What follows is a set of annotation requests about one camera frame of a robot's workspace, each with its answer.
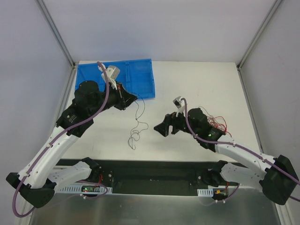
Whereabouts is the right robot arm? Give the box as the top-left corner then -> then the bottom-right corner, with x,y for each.
154,108 -> 299,205

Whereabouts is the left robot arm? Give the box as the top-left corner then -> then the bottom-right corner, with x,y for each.
6,81 -> 138,208

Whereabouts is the aluminium frame post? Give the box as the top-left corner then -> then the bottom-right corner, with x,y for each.
35,0 -> 75,68
236,0 -> 284,71

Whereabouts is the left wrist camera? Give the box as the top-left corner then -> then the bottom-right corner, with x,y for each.
98,66 -> 120,81

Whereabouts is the right white cable duct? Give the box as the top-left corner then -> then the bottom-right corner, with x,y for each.
197,188 -> 214,197

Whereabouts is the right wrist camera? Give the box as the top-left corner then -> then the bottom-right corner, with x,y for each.
173,96 -> 185,113

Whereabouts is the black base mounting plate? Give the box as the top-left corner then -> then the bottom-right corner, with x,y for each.
56,159 -> 251,195

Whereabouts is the white cable duct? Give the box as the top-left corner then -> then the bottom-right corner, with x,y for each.
197,188 -> 214,197
57,184 -> 113,195

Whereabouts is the blue plastic divided bin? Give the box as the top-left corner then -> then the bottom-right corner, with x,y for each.
75,59 -> 156,99

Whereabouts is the left white cable duct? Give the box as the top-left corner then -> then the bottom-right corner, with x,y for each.
57,184 -> 113,195

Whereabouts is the red wire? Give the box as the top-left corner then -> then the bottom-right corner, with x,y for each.
198,106 -> 232,138

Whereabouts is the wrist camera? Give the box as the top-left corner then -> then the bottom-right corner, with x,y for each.
173,96 -> 185,113
98,66 -> 120,81

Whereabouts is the left aluminium frame post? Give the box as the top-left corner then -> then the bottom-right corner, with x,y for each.
35,0 -> 75,68

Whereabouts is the right aluminium frame post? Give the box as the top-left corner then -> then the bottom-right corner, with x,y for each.
236,0 -> 284,71

